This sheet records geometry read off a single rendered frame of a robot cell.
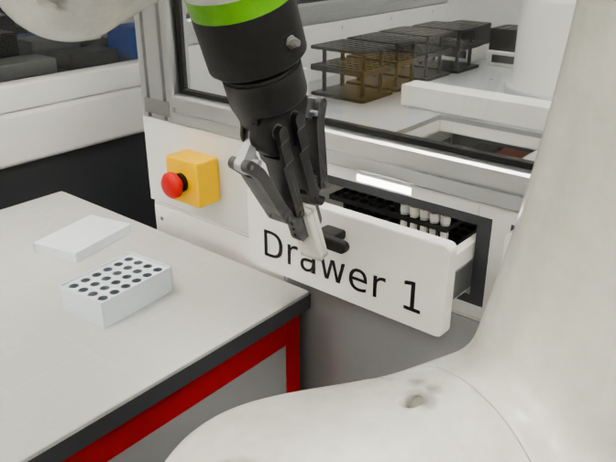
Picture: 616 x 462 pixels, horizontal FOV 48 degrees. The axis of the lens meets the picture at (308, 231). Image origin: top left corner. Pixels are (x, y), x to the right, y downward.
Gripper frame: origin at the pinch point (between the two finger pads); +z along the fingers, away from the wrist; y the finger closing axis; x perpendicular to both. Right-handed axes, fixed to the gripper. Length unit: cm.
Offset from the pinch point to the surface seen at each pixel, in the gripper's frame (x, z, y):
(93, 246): -43.6, 14.3, 4.9
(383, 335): 1.1, 23.8, -6.9
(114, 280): -28.0, 9.9, 10.8
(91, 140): -80, 19, -20
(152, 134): -44.9, 5.5, -13.4
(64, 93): -80, 7, -19
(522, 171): 17.1, -1.2, -16.2
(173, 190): -31.7, 7.2, -5.2
